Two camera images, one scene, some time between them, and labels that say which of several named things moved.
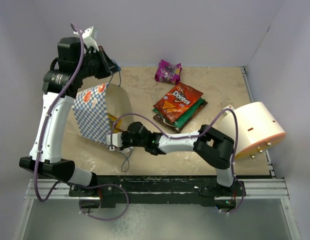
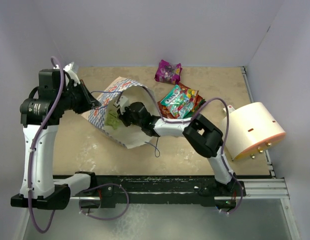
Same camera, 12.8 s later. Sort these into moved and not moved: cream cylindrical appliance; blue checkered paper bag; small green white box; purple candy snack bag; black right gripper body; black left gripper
Moved: black right gripper body; blue checkered paper bag; black left gripper
Not moved: small green white box; cream cylindrical appliance; purple candy snack bag
